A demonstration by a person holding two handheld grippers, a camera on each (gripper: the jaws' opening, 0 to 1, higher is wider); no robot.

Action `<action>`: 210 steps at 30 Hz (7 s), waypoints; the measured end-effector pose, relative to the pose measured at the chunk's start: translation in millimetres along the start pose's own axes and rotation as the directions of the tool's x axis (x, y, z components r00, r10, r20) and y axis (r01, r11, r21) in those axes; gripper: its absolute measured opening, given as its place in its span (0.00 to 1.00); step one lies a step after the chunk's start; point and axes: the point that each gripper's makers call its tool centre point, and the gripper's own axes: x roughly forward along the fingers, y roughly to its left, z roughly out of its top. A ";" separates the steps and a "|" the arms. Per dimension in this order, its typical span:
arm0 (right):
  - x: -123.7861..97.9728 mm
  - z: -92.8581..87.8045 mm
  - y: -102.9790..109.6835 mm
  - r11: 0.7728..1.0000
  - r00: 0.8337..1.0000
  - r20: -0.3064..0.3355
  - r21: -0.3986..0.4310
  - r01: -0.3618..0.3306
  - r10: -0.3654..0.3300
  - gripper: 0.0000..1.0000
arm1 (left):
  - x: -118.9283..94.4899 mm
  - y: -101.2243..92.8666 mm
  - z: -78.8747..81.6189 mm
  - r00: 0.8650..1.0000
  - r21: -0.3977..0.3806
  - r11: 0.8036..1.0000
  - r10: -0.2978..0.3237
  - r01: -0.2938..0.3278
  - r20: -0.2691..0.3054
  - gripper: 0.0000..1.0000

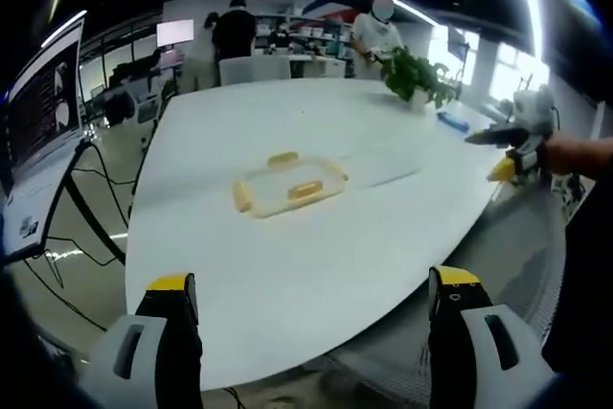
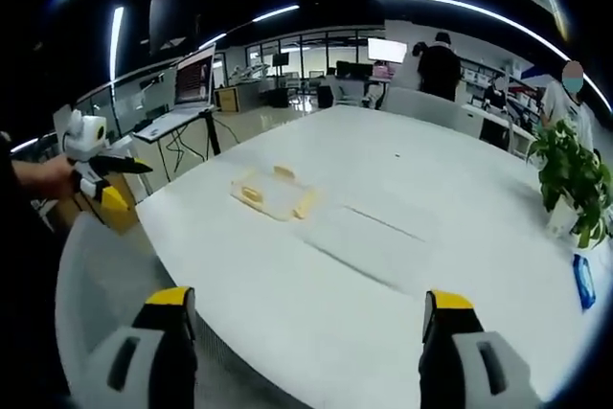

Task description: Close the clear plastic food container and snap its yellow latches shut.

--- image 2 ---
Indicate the person's left hand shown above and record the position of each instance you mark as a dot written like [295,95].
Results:
[45,179]

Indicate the open laptop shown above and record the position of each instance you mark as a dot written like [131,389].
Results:
[194,74]

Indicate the white mesh chair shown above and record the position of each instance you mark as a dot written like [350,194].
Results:
[100,275]

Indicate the bright monitor screen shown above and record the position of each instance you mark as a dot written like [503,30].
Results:
[387,51]

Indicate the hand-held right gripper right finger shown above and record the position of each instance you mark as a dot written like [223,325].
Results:
[460,366]

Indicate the brown cardboard box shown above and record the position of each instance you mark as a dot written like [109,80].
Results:
[117,217]

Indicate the yellow cabinet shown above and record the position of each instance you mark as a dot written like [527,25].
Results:
[227,100]

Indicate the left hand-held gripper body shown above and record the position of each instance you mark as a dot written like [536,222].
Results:
[86,138]

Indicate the green potted plant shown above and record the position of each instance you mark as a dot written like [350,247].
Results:
[570,174]

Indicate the blue tissue packet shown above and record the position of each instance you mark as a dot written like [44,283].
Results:
[585,282]

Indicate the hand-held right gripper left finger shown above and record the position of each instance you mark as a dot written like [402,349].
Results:
[143,361]

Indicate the long ceiling light strip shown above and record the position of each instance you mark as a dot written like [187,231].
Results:
[479,10]

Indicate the short ceiling light strip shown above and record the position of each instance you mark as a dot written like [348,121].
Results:
[275,13]

